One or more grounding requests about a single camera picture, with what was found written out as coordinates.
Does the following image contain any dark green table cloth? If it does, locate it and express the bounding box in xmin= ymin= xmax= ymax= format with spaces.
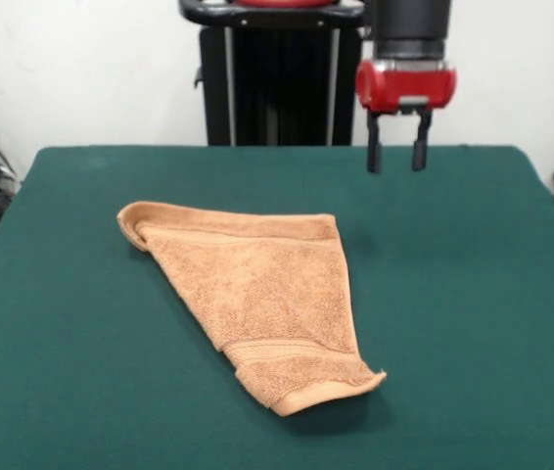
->
xmin=0 ymin=143 xmax=554 ymax=470

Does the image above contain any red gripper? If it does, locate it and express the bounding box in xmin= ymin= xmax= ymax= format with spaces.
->
xmin=354 ymin=57 xmax=459 ymax=174

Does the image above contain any tan terry towel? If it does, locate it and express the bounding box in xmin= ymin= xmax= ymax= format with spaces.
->
xmin=115 ymin=199 xmax=388 ymax=418

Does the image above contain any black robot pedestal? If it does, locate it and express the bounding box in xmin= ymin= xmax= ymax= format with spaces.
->
xmin=177 ymin=0 xmax=375 ymax=148

